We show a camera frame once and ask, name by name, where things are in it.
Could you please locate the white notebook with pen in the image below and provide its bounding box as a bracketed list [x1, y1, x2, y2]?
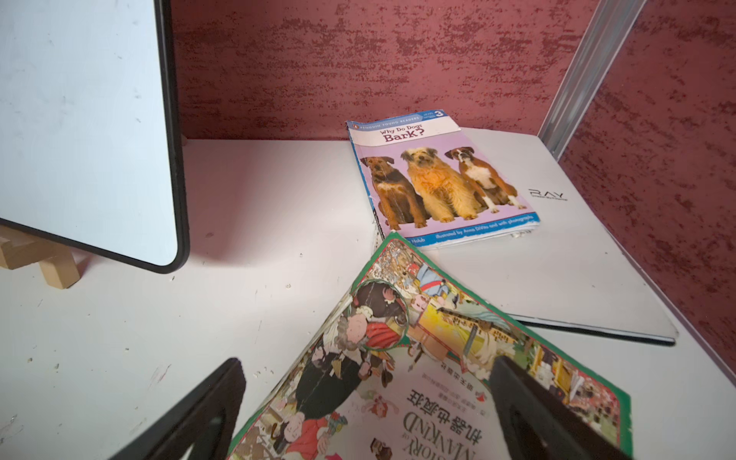
[426, 128, 679, 345]

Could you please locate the dog cover book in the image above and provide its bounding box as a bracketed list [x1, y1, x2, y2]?
[347, 110, 541, 247]

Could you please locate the white whiteboard black frame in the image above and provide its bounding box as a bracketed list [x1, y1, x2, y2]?
[1, 0, 190, 274]

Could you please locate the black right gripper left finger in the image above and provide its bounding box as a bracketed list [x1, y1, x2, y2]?
[113, 358, 246, 460]

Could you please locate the colourful cartoon picture book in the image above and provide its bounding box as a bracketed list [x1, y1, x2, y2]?
[228, 234, 634, 459]

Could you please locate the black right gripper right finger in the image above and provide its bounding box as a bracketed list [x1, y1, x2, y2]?
[489, 356, 629, 459]

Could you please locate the right aluminium corner post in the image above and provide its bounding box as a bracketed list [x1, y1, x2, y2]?
[538, 0, 646, 161]

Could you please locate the wooden whiteboard easel stand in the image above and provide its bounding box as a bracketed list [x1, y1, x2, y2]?
[1, 225, 81, 289]

